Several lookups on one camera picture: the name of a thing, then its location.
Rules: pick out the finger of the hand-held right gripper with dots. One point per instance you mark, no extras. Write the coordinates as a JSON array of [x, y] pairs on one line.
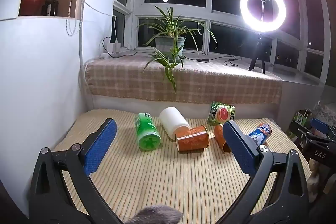
[[298, 132], [319, 124]]

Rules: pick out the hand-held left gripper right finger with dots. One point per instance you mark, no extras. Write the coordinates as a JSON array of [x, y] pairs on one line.
[[239, 148]]

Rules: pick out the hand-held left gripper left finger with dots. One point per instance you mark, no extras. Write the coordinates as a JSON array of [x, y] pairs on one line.
[[101, 144]]

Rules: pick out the orange patterned paper cup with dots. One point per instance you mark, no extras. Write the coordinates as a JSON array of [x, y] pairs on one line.
[[193, 140], [219, 134]]

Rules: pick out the blue and white cup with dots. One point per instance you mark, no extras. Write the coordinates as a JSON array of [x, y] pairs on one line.
[[260, 132]]

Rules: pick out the green grapefruit print cup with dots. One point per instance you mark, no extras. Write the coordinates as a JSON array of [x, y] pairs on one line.
[[220, 112]]

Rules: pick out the green paper bag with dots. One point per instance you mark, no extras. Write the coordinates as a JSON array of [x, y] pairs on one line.
[[302, 119]]

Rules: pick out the white lace cloth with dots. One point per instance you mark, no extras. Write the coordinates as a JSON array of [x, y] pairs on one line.
[[325, 111]]

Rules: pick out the green plastic bottle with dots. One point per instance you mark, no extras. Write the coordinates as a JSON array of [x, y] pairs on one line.
[[145, 129]]

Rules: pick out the striped yellow mat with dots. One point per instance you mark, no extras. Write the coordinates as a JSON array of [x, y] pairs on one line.
[[157, 176]]

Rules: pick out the plaid beige blanket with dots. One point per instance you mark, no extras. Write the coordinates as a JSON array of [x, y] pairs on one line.
[[118, 79]]

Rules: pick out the grey furry cloth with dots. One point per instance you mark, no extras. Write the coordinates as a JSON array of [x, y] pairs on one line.
[[155, 216]]

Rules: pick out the white power strip with chargers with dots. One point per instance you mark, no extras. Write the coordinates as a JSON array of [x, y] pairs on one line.
[[123, 55]]

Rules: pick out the black tripod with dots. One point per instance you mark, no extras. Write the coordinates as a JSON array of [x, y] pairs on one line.
[[258, 48]]

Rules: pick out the white charger plug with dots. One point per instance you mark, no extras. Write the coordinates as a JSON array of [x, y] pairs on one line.
[[117, 47], [110, 46]]

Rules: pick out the potted spider plant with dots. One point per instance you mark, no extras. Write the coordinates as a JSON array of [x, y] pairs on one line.
[[170, 43]]

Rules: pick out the small black bottle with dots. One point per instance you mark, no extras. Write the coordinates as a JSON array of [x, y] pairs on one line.
[[51, 6]]

